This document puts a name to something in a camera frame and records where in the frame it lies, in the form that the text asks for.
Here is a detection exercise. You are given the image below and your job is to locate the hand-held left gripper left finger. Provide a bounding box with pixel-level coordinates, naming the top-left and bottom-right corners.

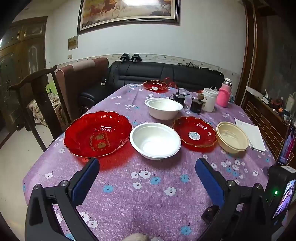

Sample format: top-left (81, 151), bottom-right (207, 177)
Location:
top-left (25, 158), bottom-right (100, 241)

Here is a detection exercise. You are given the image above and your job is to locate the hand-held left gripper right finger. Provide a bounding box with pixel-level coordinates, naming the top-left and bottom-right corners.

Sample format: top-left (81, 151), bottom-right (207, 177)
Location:
top-left (195, 158), bottom-right (278, 241)

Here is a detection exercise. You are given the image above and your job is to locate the cream ribbed bowl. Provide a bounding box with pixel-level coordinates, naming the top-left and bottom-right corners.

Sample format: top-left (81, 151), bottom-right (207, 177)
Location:
top-left (216, 121), bottom-right (250, 154)

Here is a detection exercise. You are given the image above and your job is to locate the large red scalloped plate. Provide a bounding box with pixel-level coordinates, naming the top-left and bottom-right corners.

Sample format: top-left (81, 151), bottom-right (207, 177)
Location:
top-left (64, 111), bottom-right (133, 159)

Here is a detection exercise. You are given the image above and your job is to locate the red scalloped plate with sticker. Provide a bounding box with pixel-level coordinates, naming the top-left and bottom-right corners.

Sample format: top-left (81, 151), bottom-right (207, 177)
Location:
top-left (172, 116), bottom-right (218, 151)
top-left (143, 80), bottom-right (168, 93)

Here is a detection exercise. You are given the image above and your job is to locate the white bowl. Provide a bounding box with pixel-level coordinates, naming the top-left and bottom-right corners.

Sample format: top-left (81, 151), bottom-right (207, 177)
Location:
top-left (129, 122), bottom-right (182, 160)
top-left (144, 98), bottom-right (184, 120)

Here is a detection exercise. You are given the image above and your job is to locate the smartphone with lit screen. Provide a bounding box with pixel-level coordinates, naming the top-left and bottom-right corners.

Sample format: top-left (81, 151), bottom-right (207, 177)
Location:
top-left (276, 123), bottom-right (296, 166)

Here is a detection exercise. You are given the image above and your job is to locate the white paper booklet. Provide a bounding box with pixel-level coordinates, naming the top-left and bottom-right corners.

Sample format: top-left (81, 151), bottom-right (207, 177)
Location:
top-left (234, 117), bottom-right (266, 152)

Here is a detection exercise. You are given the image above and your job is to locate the purple floral tablecloth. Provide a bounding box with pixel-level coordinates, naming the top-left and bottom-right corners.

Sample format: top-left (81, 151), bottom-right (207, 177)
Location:
top-left (23, 83), bottom-right (277, 241)

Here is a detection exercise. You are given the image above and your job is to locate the wooden sideboard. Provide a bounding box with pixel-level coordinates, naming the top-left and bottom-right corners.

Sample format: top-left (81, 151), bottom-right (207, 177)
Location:
top-left (240, 86), bottom-right (296, 160)

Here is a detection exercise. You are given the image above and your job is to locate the black motor with wooden spool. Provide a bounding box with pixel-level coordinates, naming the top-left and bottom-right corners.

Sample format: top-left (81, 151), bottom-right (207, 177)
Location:
top-left (190, 91), bottom-right (206, 114)

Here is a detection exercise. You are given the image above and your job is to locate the white fluffy cloth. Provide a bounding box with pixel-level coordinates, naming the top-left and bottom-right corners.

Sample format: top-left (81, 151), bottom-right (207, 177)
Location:
top-left (125, 233), bottom-right (149, 241)

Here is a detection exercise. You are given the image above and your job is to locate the white plastic jar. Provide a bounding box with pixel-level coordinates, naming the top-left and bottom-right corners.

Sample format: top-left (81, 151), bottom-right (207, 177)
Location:
top-left (202, 87), bottom-right (219, 113)

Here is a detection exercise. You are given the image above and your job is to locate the white plastic jug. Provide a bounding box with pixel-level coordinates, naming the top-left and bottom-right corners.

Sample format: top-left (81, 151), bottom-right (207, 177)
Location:
top-left (286, 92), bottom-right (296, 112)

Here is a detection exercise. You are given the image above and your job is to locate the floral seat cushion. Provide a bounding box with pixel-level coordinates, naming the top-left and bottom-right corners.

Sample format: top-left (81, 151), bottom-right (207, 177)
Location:
top-left (26, 98), bottom-right (67, 127)

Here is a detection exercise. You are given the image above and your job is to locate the pink knit-covered bottle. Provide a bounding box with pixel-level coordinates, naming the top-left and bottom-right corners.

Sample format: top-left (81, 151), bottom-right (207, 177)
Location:
top-left (217, 78), bottom-right (232, 108)

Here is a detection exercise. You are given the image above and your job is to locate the dark wooden chair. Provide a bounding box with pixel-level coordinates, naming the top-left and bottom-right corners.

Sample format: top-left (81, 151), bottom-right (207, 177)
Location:
top-left (9, 65), bottom-right (70, 152)

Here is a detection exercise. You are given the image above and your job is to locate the green cloth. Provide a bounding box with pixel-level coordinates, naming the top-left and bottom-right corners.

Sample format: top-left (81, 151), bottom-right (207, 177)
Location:
top-left (46, 83), bottom-right (58, 95)

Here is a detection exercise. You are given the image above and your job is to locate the brown armchair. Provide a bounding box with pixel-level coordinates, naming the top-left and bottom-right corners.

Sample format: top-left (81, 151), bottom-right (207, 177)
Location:
top-left (55, 57), bottom-right (110, 121)

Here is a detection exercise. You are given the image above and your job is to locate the black leather sofa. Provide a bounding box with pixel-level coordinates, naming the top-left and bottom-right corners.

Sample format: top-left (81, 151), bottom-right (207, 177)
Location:
top-left (78, 61), bottom-right (225, 114)

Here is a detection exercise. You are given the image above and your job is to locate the wooden cabinet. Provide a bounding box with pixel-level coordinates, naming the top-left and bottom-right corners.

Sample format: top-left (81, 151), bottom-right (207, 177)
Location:
top-left (0, 16), bottom-right (48, 130)

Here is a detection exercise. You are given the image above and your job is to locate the framed painting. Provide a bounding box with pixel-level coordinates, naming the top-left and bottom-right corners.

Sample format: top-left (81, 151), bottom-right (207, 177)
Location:
top-left (77, 0), bottom-right (180, 35)

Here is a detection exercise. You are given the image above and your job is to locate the black motor with cable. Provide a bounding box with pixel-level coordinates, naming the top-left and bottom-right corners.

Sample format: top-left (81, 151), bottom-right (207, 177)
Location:
top-left (172, 88), bottom-right (189, 105)

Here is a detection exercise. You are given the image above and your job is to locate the wooden partition frame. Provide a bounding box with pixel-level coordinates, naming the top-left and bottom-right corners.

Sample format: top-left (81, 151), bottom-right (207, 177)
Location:
top-left (236, 0), bottom-right (266, 105)

